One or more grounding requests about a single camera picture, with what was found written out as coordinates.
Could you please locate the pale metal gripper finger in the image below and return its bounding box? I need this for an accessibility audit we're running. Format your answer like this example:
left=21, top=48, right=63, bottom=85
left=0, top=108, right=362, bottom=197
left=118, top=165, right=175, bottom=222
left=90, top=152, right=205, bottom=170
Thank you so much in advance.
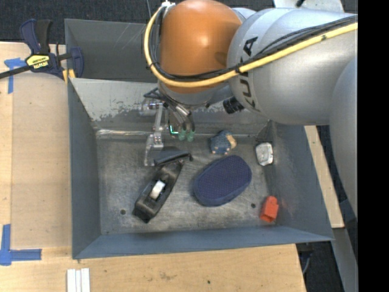
left=143, top=133, right=165, bottom=167

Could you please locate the black flat wedge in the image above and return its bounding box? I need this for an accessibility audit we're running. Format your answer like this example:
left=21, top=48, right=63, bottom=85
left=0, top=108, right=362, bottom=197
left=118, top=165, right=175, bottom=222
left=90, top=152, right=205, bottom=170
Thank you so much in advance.
left=153, top=146, right=194, bottom=167

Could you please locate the black tape dispenser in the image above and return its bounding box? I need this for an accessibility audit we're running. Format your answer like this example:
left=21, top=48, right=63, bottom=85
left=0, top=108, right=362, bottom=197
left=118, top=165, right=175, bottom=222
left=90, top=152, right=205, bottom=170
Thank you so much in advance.
left=132, top=160, right=185, bottom=224

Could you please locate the grey metal bin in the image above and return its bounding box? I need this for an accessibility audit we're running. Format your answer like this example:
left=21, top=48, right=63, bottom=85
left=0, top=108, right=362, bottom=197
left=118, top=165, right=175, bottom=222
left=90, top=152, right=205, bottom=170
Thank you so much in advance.
left=63, top=18, right=336, bottom=260

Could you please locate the blue and tan toy animal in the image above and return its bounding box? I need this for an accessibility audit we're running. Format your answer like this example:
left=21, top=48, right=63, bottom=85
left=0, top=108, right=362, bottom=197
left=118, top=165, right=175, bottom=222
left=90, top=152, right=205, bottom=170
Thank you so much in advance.
left=208, top=129, right=238, bottom=156

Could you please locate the dark blue oval sponge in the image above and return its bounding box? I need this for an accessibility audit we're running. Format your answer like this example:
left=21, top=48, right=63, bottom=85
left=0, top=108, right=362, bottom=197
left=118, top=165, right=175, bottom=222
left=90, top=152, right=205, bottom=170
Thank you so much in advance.
left=192, top=155, right=253, bottom=207

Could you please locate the small white rounded object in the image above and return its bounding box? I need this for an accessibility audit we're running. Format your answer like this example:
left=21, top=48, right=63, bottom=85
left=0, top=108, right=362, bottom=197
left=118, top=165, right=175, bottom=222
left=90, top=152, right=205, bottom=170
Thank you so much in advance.
left=255, top=142, right=275, bottom=167

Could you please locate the red-orange small block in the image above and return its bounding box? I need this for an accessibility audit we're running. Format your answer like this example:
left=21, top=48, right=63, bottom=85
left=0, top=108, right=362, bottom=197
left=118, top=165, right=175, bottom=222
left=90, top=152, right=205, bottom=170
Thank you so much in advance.
left=259, top=195, right=280, bottom=224

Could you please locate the black cylinder on white bracket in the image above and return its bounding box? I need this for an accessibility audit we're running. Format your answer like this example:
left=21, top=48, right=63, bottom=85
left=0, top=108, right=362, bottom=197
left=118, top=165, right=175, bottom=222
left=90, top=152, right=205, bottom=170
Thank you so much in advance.
left=222, top=96, right=246, bottom=114

